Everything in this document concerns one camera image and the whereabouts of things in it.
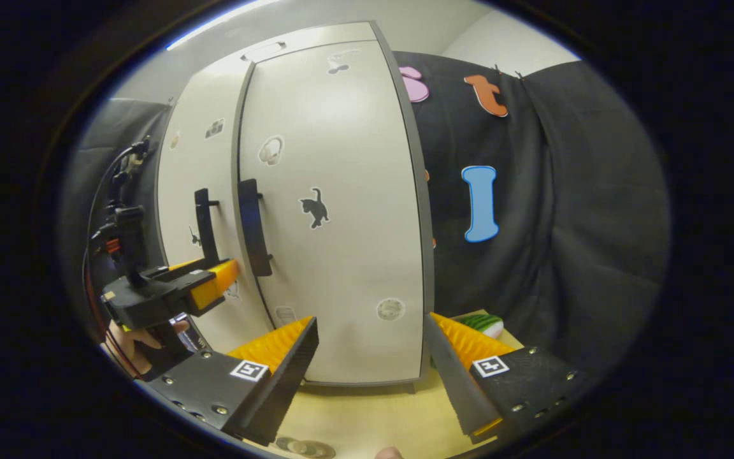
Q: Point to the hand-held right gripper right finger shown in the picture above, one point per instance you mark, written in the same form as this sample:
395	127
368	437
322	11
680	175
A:
455	382

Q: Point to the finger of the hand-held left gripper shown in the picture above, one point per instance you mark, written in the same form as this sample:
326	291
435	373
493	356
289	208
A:
214	287
192	264

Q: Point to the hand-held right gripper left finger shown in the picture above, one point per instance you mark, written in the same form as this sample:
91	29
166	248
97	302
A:
287	382

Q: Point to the white and grey cabinet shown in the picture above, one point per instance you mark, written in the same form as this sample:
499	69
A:
429	287

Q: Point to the phone sticker white cabinet door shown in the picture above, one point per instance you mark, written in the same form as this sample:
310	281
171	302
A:
214	166

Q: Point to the cat sticker white cabinet door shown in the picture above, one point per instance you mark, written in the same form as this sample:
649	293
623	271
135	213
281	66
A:
341	255

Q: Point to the white cabinet drawer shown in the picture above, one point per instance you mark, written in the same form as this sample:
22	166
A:
316	38

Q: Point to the watermelon slice toy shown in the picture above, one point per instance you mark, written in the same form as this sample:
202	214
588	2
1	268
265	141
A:
485	324

